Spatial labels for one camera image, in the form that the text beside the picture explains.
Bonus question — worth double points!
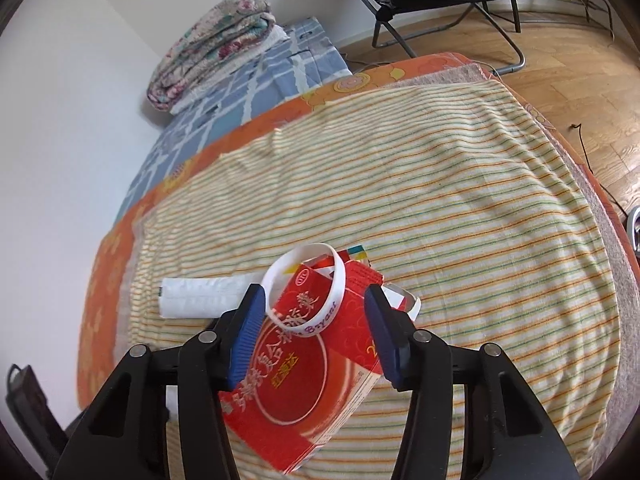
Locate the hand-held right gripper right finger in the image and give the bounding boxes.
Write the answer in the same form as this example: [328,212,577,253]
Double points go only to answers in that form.
[363,284,581,480]

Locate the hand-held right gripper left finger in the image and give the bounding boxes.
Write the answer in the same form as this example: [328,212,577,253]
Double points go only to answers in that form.
[57,284,266,480]

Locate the white tissue packet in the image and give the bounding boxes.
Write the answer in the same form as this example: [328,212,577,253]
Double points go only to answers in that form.
[159,275,266,320]

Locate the white silicone wristband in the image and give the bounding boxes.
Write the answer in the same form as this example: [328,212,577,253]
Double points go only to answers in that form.
[261,243,346,336]

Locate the red cardboard box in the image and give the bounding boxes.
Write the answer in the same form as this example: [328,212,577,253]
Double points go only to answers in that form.
[218,267,386,476]

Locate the orange floral bedspread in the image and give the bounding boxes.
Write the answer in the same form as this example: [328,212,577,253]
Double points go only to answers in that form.
[77,52,640,411]

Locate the striped cream blanket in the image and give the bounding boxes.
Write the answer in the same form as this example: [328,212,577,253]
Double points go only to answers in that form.
[127,80,618,480]

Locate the black object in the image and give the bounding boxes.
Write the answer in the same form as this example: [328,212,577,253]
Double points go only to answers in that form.
[5,364,68,480]

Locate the blue patterned sheet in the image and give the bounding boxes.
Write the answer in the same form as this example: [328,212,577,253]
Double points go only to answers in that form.
[114,17,351,226]

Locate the white plastic object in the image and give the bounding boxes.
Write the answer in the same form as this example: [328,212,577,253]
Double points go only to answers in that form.
[625,205,640,251]

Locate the folded floral quilt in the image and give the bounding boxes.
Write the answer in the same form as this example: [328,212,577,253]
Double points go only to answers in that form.
[146,0,277,112]

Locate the black metal rack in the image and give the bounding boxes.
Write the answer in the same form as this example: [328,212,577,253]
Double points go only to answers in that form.
[570,0,618,41]

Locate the black floor cable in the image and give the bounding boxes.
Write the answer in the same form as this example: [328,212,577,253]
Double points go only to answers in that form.
[567,122,631,221]

